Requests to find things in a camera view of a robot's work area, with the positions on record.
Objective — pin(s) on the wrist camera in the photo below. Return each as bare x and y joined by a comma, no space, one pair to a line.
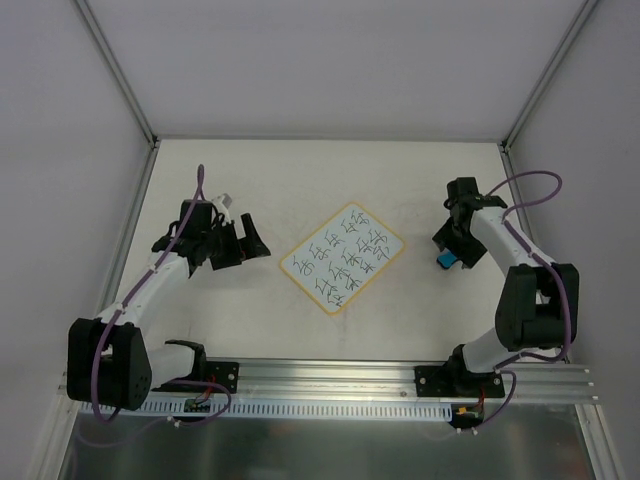
222,203
463,192

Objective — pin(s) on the yellow framed small whiteboard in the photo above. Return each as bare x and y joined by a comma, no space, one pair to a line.
341,257

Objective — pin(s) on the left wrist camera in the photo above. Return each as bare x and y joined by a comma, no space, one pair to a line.
222,203

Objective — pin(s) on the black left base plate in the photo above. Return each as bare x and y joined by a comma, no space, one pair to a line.
225,373

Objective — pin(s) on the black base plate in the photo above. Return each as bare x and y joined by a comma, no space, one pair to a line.
441,382
225,373

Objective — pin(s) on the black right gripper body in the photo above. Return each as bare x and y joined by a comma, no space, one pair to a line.
461,245

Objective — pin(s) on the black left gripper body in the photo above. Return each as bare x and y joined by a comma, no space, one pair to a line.
232,245

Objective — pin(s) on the blue black whiteboard eraser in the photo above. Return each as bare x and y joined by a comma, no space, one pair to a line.
447,260

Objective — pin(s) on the right aluminium frame post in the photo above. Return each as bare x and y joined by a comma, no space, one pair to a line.
552,66

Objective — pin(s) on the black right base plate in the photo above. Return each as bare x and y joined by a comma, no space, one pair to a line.
441,382

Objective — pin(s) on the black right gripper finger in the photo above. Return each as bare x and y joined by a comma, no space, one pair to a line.
444,237
470,252

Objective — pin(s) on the left aluminium frame post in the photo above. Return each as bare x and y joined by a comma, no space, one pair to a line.
106,53

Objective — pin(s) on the white slotted cable duct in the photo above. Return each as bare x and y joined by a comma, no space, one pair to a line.
296,409

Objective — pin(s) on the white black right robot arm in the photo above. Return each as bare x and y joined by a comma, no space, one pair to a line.
536,315

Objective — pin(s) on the aluminium frame post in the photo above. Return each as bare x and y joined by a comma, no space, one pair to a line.
106,53
552,66

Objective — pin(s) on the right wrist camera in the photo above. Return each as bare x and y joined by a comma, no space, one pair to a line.
463,192

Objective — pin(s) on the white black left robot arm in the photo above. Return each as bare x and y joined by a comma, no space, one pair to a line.
108,362

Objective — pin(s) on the aluminium mounting rail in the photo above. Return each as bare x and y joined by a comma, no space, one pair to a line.
378,381

